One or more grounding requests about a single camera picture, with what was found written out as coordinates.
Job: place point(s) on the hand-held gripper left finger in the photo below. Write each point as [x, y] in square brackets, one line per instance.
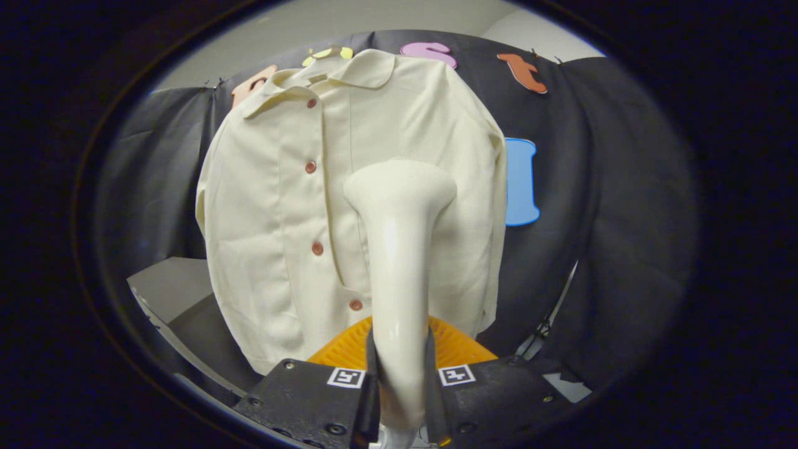
[299, 399]

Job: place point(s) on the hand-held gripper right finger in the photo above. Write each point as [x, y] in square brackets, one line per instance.
[499, 399]

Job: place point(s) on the cream button-up shirt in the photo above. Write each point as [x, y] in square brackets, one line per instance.
[268, 237]

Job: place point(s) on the dark tripod stand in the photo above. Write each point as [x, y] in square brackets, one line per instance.
[545, 324]

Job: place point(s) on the grey cabinet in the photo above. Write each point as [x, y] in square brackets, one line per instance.
[168, 287]

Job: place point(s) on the black backdrop cloth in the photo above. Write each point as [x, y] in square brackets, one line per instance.
[623, 218]

